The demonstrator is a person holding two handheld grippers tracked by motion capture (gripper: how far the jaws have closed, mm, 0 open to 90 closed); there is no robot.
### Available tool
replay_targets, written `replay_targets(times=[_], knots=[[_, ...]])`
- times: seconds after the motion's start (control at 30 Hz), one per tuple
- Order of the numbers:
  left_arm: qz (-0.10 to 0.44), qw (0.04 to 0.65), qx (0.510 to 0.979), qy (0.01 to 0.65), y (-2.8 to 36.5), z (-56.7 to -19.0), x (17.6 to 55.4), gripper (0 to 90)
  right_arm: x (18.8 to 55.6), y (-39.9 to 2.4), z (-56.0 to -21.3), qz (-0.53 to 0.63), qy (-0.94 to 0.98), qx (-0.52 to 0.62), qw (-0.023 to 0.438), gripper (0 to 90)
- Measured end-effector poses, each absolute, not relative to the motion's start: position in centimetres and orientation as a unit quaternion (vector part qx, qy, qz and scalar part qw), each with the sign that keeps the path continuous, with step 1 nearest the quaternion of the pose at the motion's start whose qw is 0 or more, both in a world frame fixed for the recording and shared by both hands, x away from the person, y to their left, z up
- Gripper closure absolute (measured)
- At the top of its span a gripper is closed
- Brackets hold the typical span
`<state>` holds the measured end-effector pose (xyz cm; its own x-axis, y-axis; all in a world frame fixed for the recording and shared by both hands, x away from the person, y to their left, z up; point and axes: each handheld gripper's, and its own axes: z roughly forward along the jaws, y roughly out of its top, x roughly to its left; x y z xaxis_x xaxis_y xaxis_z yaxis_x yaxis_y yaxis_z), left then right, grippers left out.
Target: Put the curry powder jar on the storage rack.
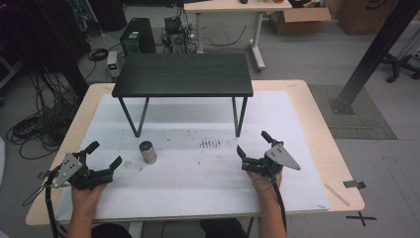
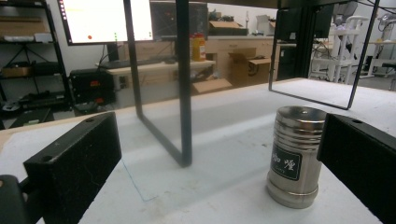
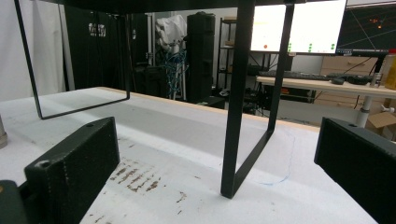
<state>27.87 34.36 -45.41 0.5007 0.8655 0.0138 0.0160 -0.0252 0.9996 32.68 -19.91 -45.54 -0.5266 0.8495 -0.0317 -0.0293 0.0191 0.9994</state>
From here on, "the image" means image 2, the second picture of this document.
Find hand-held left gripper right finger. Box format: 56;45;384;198
317;113;396;224

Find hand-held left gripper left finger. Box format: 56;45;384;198
22;111;122;224

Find steel canister with black label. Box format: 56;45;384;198
265;105;328;210

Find black computer case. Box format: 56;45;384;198
68;67;117;105

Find black metal shelf rack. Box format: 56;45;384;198
0;0;75;117

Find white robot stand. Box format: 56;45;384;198
308;15;370;84

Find wooden desk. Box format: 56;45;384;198
96;59;217;108

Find open cardboard box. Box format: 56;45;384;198
228;50;273;87

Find computer monitor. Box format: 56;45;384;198
56;0;155;47

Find flat cardboard box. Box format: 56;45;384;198
191;77;233;95

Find cardboard boxes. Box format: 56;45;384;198
205;35;281;88

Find yellow bottle with red cap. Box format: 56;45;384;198
191;32;207;63

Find dark monitor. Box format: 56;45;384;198
149;0;209;41

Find black metal frame stand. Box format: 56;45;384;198
122;0;193;168
268;0;381;111

